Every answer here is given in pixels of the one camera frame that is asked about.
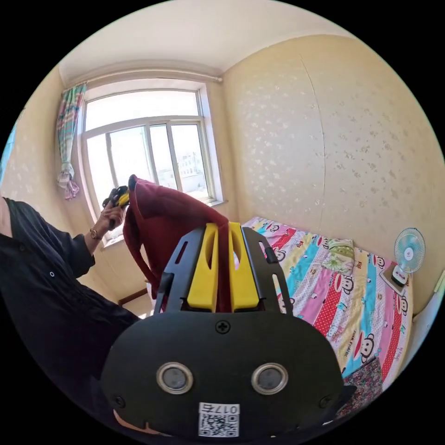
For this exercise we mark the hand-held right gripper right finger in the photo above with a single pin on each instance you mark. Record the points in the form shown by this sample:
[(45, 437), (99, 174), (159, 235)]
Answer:
[(244, 278)]

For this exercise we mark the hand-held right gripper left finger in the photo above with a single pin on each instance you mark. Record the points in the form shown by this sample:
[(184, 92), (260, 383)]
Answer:
[(203, 274)]

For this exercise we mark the person's left forearm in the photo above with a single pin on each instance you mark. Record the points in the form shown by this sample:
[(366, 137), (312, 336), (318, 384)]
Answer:
[(93, 241)]

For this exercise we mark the bed with cartoon print sheet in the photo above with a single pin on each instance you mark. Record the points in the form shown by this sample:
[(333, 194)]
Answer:
[(347, 313)]

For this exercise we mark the small white table fan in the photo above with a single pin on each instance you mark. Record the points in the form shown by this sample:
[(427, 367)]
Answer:
[(409, 250)]

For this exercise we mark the person's right hand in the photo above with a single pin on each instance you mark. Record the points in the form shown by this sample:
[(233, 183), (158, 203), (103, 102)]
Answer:
[(134, 425)]

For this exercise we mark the dark floral cloth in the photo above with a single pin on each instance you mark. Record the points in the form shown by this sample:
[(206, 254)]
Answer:
[(365, 382)]

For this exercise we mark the striped pastel curtain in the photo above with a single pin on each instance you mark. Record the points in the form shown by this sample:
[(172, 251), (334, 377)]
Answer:
[(67, 135)]

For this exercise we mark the person's body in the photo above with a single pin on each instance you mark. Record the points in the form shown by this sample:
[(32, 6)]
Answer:
[(52, 299)]

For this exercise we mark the white framed window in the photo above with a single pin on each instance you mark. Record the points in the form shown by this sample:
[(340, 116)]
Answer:
[(149, 153)]

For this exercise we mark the green floral pillow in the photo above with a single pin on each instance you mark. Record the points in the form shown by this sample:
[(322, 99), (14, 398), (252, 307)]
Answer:
[(339, 257)]

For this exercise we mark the person's left hand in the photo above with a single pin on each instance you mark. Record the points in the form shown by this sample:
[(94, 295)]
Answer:
[(114, 217)]

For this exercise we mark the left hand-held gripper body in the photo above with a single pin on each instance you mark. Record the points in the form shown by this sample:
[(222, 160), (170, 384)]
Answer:
[(113, 197)]

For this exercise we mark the red long sleeve shirt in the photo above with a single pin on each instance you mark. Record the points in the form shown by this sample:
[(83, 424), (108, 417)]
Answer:
[(167, 222)]

